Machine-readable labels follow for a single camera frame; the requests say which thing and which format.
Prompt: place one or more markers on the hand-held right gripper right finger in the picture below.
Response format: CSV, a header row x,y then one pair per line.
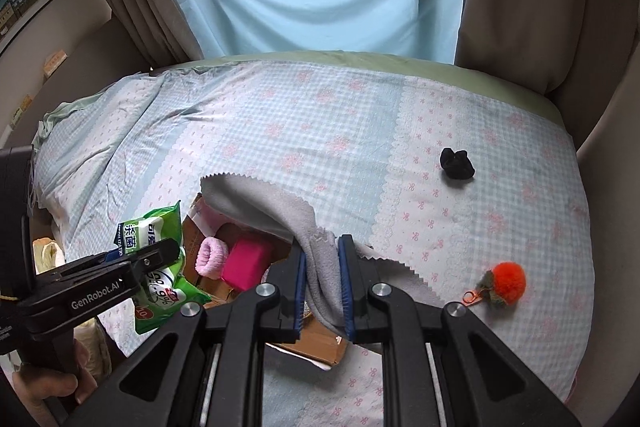
x,y
346,287

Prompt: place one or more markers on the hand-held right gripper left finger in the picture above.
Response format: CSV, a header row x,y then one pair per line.
x,y
300,287

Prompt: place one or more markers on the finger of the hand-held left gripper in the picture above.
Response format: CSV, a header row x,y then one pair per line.
x,y
80,266
157,253

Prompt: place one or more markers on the pink fluffy scrunchie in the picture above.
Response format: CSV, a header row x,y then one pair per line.
x,y
212,257

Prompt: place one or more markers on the green wet wipes packet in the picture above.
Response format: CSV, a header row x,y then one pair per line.
x,y
192,297

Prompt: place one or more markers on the pink zip pouch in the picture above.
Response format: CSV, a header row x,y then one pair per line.
x,y
245,262

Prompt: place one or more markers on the cardboard box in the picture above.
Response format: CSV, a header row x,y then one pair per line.
x,y
312,347

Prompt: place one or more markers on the grey fleece cloth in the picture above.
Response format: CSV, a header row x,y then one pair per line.
x,y
260,202

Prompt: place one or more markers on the person's left hand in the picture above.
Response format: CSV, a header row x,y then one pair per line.
x,y
55,387

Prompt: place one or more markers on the black scrunchie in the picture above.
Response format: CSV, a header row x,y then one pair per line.
x,y
456,164

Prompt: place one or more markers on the checked floral bed sheet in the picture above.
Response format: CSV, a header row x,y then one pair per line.
x,y
325,122

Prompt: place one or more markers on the green mattress sheet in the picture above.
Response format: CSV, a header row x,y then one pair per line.
x,y
450,74

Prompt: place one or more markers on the small wall sticker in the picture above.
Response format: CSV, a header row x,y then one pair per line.
x,y
21,111

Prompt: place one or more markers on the small wall label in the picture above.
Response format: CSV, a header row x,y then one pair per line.
x,y
55,63

